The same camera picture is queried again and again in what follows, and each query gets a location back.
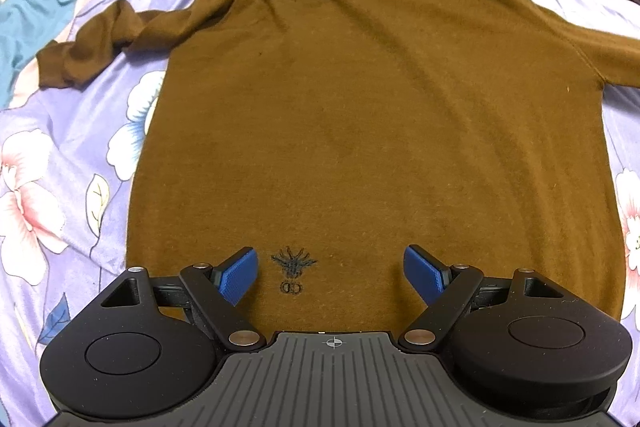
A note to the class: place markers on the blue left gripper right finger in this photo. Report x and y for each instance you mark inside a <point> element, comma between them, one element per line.
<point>427,275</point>

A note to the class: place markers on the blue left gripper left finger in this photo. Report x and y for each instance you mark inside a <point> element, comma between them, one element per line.
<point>235,276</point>

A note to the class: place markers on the brown knit sweater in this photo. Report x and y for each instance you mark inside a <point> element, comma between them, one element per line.
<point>329,135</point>

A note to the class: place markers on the teal blue blanket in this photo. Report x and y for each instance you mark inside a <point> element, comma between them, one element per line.
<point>45,6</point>

